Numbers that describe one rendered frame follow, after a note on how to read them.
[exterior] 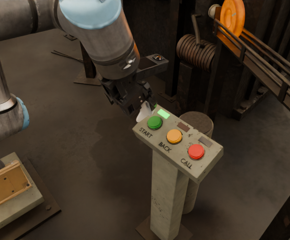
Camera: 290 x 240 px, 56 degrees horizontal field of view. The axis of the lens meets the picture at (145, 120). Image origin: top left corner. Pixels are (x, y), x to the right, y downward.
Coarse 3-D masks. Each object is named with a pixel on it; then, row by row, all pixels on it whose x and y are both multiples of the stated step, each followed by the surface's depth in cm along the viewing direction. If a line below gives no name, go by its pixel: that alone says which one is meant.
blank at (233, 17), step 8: (224, 0) 106; (232, 0) 99; (240, 0) 98; (224, 8) 106; (232, 8) 100; (240, 8) 97; (224, 16) 107; (232, 16) 100; (240, 16) 97; (224, 24) 108; (232, 24) 101; (240, 24) 99; (240, 32) 101
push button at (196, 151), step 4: (196, 144) 71; (192, 148) 70; (196, 148) 70; (200, 148) 69; (188, 152) 70; (192, 152) 69; (196, 152) 69; (200, 152) 69; (192, 156) 69; (196, 156) 68; (200, 156) 69
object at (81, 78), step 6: (84, 48) 180; (84, 54) 183; (84, 60) 186; (90, 60) 185; (84, 66) 190; (90, 66) 189; (84, 72) 201; (90, 72) 192; (96, 72) 201; (78, 78) 196; (84, 78) 196; (90, 78) 196; (96, 78) 196; (90, 84) 191; (96, 84) 190
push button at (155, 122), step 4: (156, 116) 78; (148, 120) 78; (152, 120) 77; (156, 120) 77; (160, 120) 77; (148, 124) 77; (152, 124) 77; (156, 124) 76; (160, 124) 77; (152, 128) 77; (156, 128) 77
